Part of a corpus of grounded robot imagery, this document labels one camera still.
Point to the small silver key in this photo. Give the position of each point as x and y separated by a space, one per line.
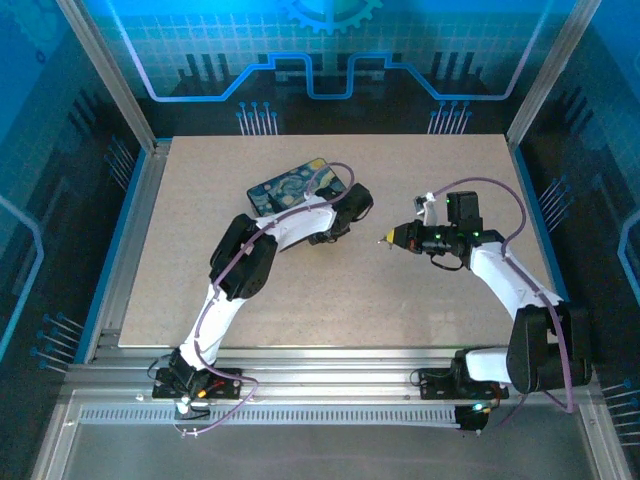
384 241

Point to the black box with painted lid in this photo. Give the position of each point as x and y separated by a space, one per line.
285 190

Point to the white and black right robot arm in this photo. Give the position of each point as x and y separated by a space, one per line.
500 280

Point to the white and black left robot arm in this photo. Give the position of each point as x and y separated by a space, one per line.
215 315

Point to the black controller box green light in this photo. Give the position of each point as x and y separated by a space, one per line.
474 417

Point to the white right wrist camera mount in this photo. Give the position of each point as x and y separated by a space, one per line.
426 209

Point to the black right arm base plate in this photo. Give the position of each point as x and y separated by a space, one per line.
435 385

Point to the aluminium frame cross rail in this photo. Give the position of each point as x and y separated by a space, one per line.
325 367

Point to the aluminium frame post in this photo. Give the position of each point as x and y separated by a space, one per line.
113 75
547 75

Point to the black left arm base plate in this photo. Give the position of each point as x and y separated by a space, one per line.
227 378

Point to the aluminium frame side rail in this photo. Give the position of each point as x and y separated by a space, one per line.
135 250

